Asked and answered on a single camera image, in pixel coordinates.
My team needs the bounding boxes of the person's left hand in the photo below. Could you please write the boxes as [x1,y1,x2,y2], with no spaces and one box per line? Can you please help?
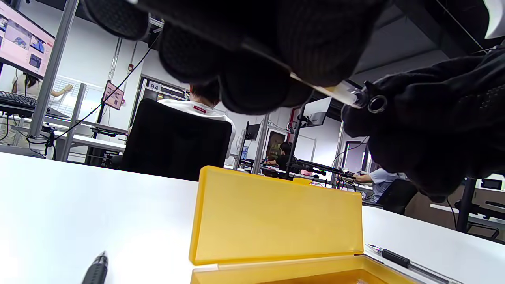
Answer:
[81,0,389,116]

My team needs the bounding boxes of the person's right hand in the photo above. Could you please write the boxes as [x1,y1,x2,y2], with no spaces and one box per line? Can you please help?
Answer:
[341,45,505,204]

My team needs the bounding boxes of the black clear pen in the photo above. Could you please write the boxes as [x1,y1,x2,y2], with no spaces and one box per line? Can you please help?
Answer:
[290,72,388,115]
[82,251,109,284]
[367,243,464,284]

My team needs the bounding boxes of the yellow plastic pen case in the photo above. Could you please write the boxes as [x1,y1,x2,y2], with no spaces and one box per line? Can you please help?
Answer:
[189,165,419,284]

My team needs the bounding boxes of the monitor on black stand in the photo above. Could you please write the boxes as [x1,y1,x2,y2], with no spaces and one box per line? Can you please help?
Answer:
[284,97,333,180]

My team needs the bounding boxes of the grey hand controller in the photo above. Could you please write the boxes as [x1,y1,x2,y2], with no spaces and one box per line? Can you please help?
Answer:
[483,0,505,40]

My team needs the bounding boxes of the grey double door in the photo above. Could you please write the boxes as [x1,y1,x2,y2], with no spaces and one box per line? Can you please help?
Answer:
[136,75,191,104]

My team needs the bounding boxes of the black mesh office chair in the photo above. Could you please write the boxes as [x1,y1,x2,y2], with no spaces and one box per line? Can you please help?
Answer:
[110,98,233,182]

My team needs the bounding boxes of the small pink screen monitor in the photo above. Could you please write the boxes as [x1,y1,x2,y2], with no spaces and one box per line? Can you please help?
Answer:
[102,80,125,111]

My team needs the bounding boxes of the white desk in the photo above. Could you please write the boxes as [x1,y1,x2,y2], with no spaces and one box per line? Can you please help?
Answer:
[43,118,129,153]

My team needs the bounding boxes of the large pink screen monitor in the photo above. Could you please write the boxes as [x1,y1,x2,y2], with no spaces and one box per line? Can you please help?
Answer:
[0,0,56,79]

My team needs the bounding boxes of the black keyboard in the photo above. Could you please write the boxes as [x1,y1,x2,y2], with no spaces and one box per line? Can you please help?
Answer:
[0,91,40,116]

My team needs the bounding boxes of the aluminium frame post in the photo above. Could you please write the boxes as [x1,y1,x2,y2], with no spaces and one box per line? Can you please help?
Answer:
[28,0,79,138]
[252,114,271,175]
[59,83,87,162]

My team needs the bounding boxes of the black hanging cable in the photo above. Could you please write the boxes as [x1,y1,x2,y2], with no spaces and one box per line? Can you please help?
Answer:
[28,32,162,147]

